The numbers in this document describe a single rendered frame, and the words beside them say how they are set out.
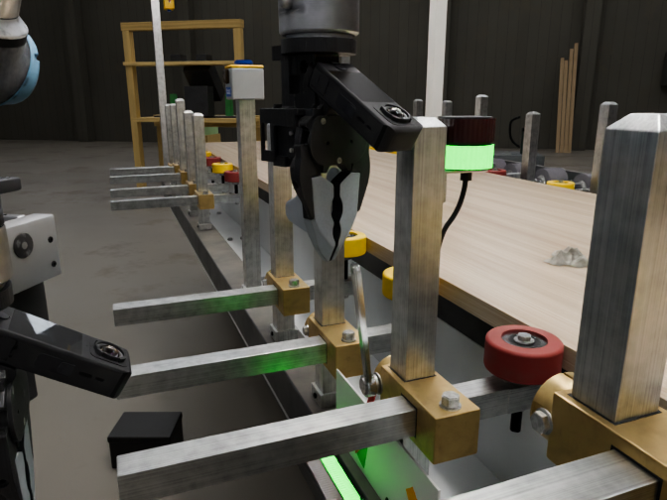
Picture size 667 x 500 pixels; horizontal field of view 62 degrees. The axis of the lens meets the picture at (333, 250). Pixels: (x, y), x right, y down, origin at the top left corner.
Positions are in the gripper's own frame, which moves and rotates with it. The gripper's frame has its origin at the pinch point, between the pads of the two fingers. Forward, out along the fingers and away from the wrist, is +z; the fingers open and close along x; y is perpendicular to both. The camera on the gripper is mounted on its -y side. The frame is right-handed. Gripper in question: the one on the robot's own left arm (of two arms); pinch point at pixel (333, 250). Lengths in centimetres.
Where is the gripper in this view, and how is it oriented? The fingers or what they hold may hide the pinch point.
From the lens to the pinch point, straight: 56.0
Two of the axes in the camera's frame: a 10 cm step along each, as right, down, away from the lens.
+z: 0.0, 9.6, 2.7
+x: -7.5, 1.8, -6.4
